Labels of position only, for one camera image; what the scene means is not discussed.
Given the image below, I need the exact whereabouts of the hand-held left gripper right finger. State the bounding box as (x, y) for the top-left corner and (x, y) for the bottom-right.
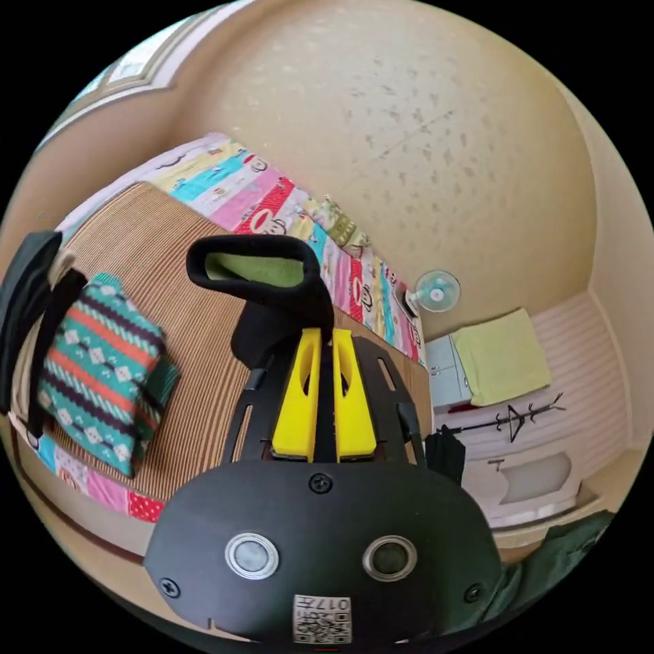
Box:
(332, 328), (377, 456)

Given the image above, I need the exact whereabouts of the grey cupboard with yellow cloth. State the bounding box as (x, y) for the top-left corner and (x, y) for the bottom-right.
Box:
(424, 306), (554, 409)

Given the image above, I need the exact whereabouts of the bed with woven mat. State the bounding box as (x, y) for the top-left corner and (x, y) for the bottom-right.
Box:
(9, 131), (436, 525)

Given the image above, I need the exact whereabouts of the person's body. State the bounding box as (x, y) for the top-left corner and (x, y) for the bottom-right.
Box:
(472, 510), (618, 628)

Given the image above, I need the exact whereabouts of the small patterned cushion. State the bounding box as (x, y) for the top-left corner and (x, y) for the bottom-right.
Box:
(305, 196), (375, 252)

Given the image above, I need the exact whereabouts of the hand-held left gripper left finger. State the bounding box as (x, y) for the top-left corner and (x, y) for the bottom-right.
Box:
(271, 328), (323, 457)

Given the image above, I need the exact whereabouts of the small round fan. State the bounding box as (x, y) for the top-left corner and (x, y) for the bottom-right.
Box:
(405, 268), (463, 314)

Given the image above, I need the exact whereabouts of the black long sleeve shirt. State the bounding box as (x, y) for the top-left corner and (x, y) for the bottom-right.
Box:
(185, 234), (338, 371)

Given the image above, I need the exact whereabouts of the pile of clothes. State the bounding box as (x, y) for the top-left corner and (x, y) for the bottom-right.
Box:
(0, 230), (183, 479)

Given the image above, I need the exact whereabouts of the black coat rack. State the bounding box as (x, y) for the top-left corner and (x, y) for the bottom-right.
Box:
(425, 392), (567, 487)

